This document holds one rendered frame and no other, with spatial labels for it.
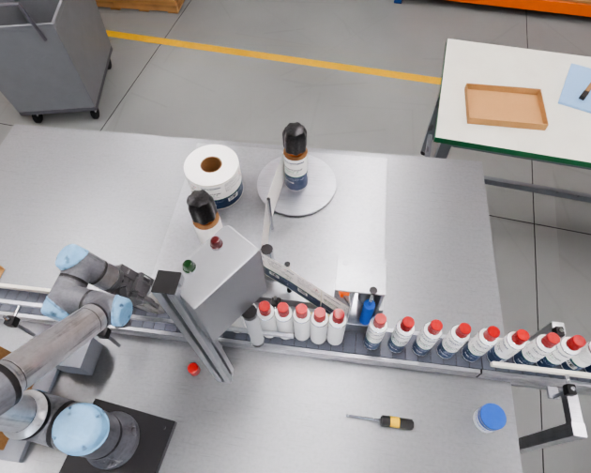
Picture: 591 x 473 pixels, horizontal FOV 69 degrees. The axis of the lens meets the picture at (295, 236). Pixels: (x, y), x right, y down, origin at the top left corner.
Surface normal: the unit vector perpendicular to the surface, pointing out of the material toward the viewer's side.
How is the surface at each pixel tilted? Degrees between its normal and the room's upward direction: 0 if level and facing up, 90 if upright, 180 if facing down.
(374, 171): 0
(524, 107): 0
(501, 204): 0
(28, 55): 94
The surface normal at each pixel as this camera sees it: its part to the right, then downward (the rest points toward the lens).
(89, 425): 0.07, -0.52
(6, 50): 0.07, 0.88
